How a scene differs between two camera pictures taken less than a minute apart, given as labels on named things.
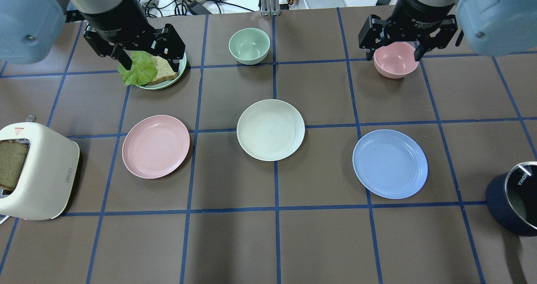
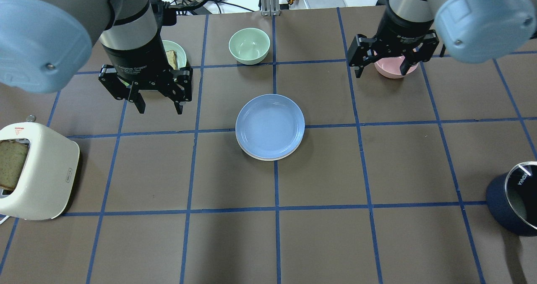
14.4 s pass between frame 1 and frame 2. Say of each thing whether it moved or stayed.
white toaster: stayed
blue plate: moved
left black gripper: moved
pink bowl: stayed
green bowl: stayed
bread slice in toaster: stayed
